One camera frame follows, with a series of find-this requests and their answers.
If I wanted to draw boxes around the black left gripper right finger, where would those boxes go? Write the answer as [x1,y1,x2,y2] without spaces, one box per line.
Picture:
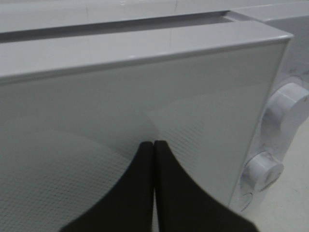
[154,141,258,232]

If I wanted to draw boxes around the round white door button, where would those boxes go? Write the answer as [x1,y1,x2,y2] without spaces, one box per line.
[236,193,253,211]

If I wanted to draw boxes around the white microwave door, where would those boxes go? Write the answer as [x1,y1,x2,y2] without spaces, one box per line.
[0,21,293,232]

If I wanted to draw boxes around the upper white power knob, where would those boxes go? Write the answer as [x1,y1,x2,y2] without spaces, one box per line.
[261,83,309,157]

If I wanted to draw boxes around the white microwave oven body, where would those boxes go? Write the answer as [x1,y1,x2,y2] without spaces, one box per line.
[0,0,308,217]

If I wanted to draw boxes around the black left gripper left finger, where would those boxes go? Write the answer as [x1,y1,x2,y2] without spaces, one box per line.
[61,142,154,232]

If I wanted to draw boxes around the white timer knob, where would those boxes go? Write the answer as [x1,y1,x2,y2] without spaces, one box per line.
[241,151,284,192]

